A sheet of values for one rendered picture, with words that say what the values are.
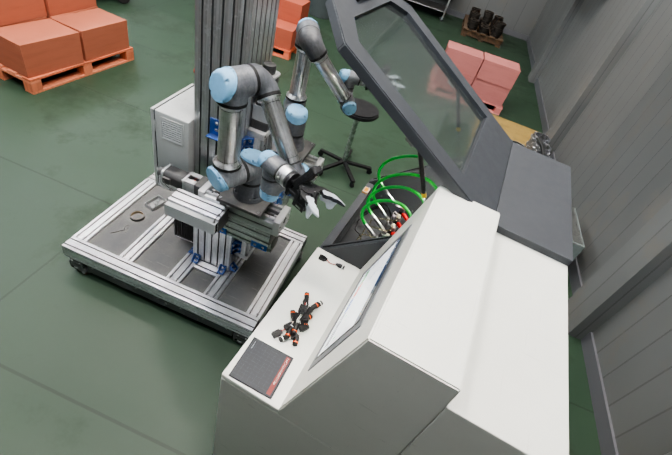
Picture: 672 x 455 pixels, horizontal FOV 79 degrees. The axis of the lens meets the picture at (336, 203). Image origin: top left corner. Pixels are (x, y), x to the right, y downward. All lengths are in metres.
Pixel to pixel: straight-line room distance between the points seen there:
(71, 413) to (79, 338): 0.41
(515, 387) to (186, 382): 1.84
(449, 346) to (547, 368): 0.32
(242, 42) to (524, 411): 1.56
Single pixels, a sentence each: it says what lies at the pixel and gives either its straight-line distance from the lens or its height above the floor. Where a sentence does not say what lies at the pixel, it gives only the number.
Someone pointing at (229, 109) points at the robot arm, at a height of 1.55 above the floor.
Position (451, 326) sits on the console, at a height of 1.55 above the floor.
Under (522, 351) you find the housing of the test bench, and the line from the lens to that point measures 1.23.
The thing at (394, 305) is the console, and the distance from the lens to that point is 1.02.
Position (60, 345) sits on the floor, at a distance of 2.78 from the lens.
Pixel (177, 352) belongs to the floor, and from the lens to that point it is 2.64.
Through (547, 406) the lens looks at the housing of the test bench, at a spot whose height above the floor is 1.47.
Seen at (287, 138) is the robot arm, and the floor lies 1.47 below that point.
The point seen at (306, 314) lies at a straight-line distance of 1.59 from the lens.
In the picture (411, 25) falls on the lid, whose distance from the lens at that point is 1.96.
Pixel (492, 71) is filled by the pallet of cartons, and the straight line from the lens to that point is 6.32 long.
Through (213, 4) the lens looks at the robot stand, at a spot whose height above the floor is 1.77.
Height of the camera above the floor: 2.32
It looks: 40 degrees down
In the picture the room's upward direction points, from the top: 17 degrees clockwise
